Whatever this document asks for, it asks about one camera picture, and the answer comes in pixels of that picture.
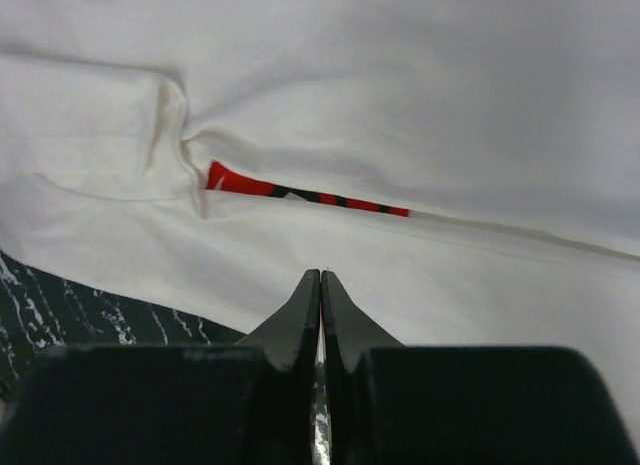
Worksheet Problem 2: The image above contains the white Coca-Cola print t-shirt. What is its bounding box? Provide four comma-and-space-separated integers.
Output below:
1, 0, 639, 433

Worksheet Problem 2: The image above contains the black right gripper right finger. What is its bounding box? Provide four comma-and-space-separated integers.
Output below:
321, 271, 639, 464

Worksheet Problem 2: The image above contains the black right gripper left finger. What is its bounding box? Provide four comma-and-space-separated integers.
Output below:
1, 270, 320, 464

